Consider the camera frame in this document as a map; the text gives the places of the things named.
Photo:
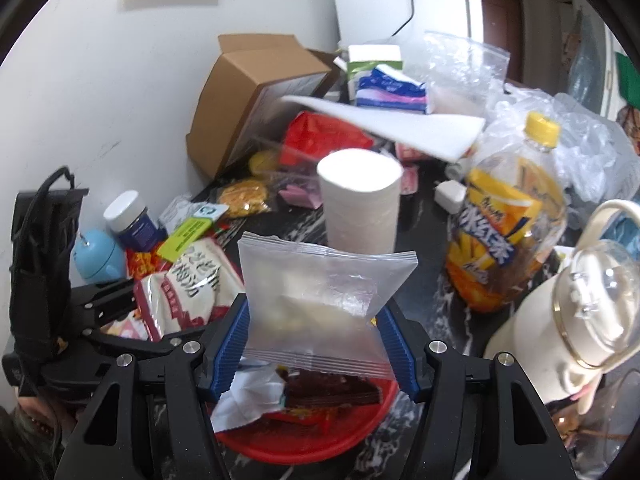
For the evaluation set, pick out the white charger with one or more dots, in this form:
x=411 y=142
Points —
x=450 y=194

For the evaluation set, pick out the white toilet paper roll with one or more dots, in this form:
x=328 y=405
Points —
x=360 y=205

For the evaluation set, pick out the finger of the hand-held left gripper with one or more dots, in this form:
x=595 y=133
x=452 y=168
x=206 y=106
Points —
x=105 y=296
x=150 y=347

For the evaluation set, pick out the white wrapper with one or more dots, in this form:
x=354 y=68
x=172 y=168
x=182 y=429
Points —
x=245 y=400

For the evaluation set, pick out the green tote bag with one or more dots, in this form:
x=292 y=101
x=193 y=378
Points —
x=629 y=77

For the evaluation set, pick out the white and green small packet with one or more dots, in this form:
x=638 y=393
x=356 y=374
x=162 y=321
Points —
x=205 y=210

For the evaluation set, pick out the orange tea bottle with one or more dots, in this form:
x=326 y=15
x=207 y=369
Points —
x=500 y=230

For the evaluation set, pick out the white fridge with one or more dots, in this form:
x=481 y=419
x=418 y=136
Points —
x=370 y=10

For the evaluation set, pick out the pink paper cup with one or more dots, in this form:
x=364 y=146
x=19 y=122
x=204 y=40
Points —
x=407 y=152

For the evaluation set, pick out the clear zip bag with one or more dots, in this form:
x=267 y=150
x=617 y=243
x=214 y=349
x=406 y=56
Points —
x=465 y=75

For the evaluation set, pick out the dark maroon snack packet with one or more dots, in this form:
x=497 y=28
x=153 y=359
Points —
x=330 y=392

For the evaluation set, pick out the blue tissue pack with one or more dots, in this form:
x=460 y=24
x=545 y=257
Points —
x=390 y=90

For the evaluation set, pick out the green and white box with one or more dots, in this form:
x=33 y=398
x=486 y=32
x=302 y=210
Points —
x=372 y=55

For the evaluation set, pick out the clear plastic snack packet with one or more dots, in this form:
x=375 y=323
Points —
x=320 y=290

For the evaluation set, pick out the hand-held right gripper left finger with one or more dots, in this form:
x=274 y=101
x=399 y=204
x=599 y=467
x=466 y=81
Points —
x=227 y=355

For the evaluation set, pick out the person's left hand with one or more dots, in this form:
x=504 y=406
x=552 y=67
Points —
x=35 y=412

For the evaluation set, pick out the red plastic bag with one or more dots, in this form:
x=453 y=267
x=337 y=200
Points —
x=325 y=137

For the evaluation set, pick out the green snack packet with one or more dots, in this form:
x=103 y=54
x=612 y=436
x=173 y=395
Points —
x=187 y=235

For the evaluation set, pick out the clear plastic bag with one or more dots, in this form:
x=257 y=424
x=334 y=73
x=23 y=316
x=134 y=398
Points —
x=585 y=130

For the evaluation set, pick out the light blue round toy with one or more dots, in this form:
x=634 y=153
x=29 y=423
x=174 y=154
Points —
x=97 y=257

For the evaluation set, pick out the yellow crisps bag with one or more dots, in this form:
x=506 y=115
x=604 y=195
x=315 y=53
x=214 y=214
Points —
x=245 y=197

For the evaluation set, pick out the pink packet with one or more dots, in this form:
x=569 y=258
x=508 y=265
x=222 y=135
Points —
x=300 y=196

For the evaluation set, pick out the red gold-print snack packet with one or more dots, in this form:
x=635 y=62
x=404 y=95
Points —
x=300 y=417

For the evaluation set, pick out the red plastic basket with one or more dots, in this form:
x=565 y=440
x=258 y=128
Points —
x=310 y=447

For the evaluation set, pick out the brown cardboard box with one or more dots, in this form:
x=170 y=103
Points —
x=240 y=90

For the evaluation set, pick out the white foam sheet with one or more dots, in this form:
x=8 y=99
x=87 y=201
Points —
x=425 y=132

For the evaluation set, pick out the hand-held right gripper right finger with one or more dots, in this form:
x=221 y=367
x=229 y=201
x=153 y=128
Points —
x=397 y=355

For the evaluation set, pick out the small red snack packets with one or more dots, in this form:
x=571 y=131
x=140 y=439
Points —
x=142 y=262

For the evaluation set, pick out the white and red snack packet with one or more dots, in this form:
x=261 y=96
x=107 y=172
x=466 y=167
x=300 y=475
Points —
x=185 y=285

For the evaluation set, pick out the colourful printed bag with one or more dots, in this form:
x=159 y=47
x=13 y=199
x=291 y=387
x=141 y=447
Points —
x=631 y=125

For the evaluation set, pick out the dark blue jar white lid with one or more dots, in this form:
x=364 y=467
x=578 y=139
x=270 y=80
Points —
x=135 y=227

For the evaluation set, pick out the glass mug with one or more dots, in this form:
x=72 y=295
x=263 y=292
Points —
x=600 y=435

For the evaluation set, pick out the brown door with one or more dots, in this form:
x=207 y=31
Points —
x=500 y=25

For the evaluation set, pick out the yellow round fruit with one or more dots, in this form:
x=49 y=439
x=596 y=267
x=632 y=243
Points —
x=262 y=162

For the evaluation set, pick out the cream water jug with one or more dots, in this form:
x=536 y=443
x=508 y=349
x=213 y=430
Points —
x=540 y=340

